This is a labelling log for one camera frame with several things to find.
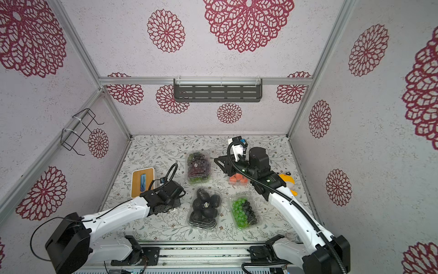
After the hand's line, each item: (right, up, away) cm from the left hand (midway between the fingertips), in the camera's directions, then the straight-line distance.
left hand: (175, 201), depth 86 cm
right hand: (+21, +22, -17) cm, 35 cm away
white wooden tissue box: (-21, +9, +8) cm, 24 cm away
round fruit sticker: (+16, 0, -6) cm, 17 cm away
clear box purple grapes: (+10, +17, +9) cm, 22 cm away
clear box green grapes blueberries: (+35, -4, -5) cm, 35 cm away
